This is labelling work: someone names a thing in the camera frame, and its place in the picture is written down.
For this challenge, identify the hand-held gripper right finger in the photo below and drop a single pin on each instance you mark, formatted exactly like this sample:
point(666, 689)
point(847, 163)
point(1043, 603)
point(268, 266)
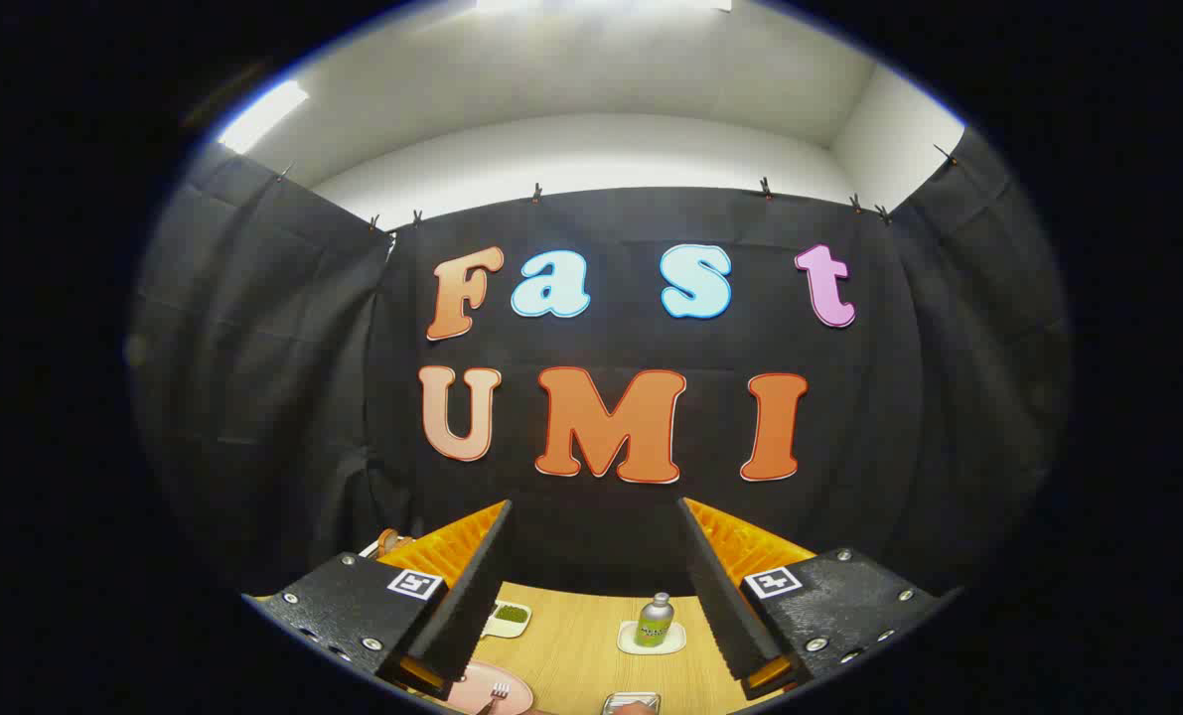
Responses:
point(720, 606)

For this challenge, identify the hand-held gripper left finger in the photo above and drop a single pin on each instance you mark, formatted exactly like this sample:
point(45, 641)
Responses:
point(472, 596)

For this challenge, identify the white divided dish with beans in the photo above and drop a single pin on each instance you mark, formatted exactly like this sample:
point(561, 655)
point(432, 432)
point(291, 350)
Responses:
point(512, 616)

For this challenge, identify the white square coaster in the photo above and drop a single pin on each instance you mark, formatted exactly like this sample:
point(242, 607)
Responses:
point(675, 641)

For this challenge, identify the green soda bottle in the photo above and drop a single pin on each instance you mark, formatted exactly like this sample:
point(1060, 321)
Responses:
point(655, 626)

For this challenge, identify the pink plate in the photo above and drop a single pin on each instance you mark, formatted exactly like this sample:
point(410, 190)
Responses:
point(477, 690)

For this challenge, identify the toasted bread slice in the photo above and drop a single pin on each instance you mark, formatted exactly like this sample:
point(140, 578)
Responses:
point(388, 542)

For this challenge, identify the row of black clips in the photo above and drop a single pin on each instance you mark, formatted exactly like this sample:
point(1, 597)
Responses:
point(536, 194)

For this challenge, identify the ceiling light panel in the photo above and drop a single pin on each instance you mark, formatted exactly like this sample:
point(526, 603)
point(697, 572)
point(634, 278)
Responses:
point(601, 4)
point(263, 114)

